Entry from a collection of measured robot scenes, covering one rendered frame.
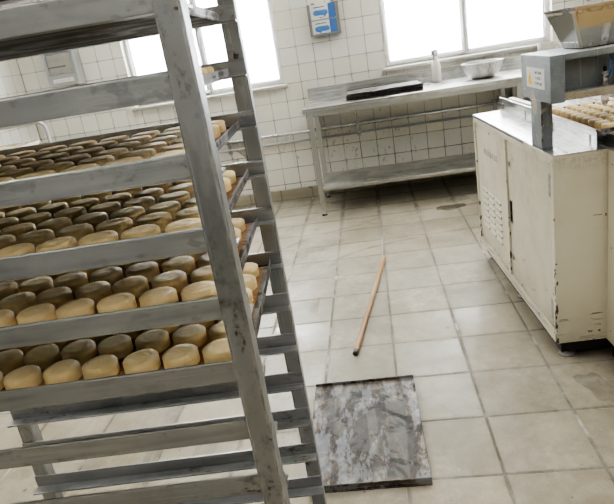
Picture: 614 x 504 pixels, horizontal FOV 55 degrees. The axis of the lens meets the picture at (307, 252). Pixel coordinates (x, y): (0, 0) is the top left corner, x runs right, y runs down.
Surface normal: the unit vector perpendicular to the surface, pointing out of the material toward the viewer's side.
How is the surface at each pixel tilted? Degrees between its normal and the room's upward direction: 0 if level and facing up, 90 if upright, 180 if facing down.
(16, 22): 90
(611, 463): 0
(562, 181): 90
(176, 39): 90
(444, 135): 90
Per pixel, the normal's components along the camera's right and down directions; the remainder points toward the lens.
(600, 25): 0.03, 0.69
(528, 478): -0.15, -0.93
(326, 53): -0.08, 0.34
